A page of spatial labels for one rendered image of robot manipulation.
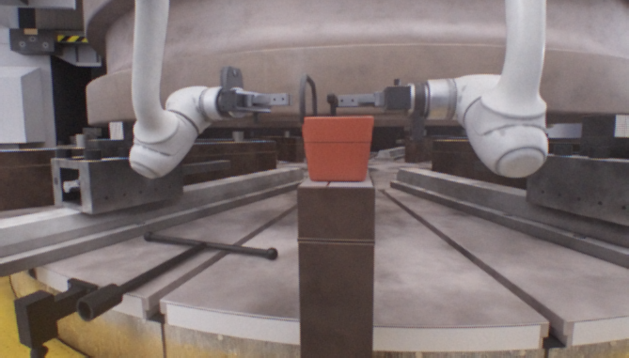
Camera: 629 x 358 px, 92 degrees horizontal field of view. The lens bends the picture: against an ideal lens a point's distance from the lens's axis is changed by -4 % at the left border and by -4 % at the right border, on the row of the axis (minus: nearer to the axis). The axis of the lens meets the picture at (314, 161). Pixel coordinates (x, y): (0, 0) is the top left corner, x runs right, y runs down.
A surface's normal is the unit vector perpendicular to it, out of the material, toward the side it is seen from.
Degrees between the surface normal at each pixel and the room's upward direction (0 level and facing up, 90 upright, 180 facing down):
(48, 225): 71
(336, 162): 97
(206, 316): 90
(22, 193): 90
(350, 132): 97
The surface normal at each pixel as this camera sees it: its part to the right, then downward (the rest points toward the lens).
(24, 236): 0.82, -0.28
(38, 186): 0.61, 0.07
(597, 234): -0.96, 0.04
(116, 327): -0.36, 0.10
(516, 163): -0.08, 0.72
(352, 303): -0.13, 0.10
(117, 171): 0.87, 0.04
